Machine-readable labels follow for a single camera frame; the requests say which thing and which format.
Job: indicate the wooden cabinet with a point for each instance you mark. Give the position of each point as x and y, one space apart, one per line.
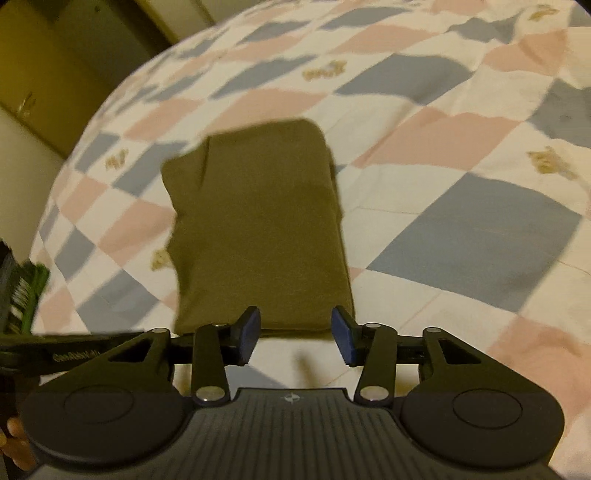
60 60

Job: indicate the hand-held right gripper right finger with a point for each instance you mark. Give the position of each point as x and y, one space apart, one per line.
344 337

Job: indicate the patchwork bear print blanket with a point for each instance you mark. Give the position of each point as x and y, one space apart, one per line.
438 221

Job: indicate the person's left hand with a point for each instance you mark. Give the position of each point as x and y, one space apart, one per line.
18 450

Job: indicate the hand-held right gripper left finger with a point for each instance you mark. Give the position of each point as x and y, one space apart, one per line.
250 334

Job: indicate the olive green garment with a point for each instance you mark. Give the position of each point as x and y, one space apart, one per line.
258 221

